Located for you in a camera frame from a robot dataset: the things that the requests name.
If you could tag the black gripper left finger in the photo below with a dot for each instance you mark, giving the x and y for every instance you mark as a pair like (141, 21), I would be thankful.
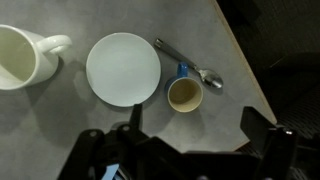
(136, 116)

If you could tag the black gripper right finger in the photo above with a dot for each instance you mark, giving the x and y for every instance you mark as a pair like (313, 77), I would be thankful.
(256, 127)

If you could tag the blue mug beige inside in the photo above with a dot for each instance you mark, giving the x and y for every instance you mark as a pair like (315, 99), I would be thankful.
(183, 93)

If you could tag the white ceramic mug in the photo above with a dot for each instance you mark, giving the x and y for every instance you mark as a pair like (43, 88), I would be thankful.
(27, 58)

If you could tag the pale blue round plate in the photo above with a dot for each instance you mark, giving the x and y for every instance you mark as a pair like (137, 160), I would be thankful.
(123, 69)

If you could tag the metal spoon grey handle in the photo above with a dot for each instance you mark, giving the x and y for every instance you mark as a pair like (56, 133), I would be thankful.
(207, 76)

